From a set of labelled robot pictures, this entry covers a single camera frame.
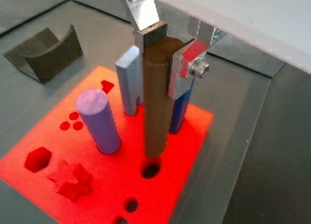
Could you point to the brown oval rod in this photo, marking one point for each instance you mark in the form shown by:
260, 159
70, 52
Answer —
157, 102

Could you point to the dark blue rectangular peg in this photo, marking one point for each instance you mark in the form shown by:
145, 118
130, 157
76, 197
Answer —
180, 110

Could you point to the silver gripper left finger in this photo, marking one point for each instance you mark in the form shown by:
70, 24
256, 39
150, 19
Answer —
149, 27

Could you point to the red peg board block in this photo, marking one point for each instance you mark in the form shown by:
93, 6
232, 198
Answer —
134, 188

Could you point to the black curved cradle fixture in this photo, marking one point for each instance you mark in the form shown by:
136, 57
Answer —
44, 55

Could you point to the red star peg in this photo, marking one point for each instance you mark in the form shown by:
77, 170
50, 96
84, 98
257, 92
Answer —
72, 180

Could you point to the light blue rectangular peg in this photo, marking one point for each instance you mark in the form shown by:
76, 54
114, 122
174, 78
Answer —
129, 69

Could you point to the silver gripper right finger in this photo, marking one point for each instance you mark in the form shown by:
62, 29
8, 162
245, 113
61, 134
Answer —
188, 61

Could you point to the purple round peg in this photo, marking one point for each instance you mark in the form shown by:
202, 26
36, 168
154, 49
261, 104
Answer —
93, 106

